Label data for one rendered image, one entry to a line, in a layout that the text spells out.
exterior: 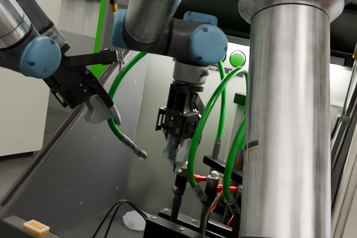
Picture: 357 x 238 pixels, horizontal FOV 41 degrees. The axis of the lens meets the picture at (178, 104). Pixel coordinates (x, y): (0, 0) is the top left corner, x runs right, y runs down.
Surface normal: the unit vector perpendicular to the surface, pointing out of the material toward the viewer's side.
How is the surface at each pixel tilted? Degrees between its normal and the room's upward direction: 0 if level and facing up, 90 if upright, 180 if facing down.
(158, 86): 90
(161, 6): 157
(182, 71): 90
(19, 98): 90
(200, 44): 90
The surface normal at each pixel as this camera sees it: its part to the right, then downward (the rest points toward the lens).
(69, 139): 0.87, 0.25
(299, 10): 0.00, -0.31
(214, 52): 0.14, 0.22
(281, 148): -0.30, -0.32
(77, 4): -0.38, 0.11
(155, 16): -0.04, 0.99
